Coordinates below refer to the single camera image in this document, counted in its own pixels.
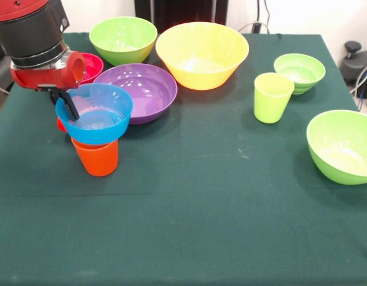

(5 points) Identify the grey cable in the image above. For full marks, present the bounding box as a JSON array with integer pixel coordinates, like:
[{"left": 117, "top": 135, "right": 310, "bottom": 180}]
[{"left": 349, "top": 60, "right": 367, "bottom": 94}]

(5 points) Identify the orange cup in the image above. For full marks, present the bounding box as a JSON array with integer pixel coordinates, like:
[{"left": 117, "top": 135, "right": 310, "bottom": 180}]
[{"left": 70, "top": 137, "right": 119, "bottom": 178}]

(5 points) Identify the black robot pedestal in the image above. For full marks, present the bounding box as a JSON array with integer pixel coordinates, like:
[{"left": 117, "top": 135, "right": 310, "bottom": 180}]
[{"left": 135, "top": 0, "right": 229, "bottom": 33}]

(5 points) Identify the dark green tablecloth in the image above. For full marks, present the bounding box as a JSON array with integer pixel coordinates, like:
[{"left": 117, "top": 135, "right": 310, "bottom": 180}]
[{"left": 0, "top": 32, "right": 367, "bottom": 286}]

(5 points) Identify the large light green bowl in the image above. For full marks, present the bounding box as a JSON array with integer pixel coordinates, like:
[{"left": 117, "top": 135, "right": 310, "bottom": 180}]
[
  {"left": 306, "top": 109, "right": 367, "bottom": 186},
  {"left": 88, "top": 16, "right": 158, "bottom": 67}
]

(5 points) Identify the yellow-green cup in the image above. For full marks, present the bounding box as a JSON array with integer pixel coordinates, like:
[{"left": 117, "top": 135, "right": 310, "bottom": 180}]
[{"left": 254, "top": 72, "right": 296, "bottom": 124}]

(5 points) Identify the pink bowl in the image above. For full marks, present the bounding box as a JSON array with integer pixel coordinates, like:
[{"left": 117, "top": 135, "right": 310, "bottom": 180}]
[{"left": 80, "top": 52, "right": 104, "bottom": 85}]

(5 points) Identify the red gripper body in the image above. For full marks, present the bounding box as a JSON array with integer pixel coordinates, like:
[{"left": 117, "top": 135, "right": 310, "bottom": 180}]
[{"left": 10, "top": 51, "right": 87, "bottom": 92}]

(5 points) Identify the grey chair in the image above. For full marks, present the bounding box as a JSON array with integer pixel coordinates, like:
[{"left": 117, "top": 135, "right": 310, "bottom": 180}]
[{"left": 0, "top": 55, "right": 15, "bottom": 93}]

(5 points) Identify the purple bowl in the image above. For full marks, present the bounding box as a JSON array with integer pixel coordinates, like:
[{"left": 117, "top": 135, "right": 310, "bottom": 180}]
[{"left": 94, "top": 63, "right": 178, "bottom": 125}]

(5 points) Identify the black knobbed stand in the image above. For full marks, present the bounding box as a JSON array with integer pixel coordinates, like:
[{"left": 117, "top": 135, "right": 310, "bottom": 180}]
[{"left": 341, "top": 41, "right": 367, "bottom": 99}]

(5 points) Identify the small green bowl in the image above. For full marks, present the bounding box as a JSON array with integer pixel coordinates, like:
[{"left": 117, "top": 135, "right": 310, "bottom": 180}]
[{"left": 273, "top": 53, "right": 326, "bottom": 95}]

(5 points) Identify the blue bowl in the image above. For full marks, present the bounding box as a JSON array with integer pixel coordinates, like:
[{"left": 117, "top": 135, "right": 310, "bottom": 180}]
[{"left": 55, "top": 83, "right": 133, "bottom": 146}]

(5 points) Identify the blue cable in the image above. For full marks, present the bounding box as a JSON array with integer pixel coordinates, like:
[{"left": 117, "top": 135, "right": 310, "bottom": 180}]
[{"left": 357, "top": 70, "right": 367, "bottom": 111}]

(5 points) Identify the large yellow bowl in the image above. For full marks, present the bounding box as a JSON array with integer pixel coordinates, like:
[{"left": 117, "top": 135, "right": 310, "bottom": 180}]
[{"left": 155, "top": 21, "right": 250, "bottom": 91}]

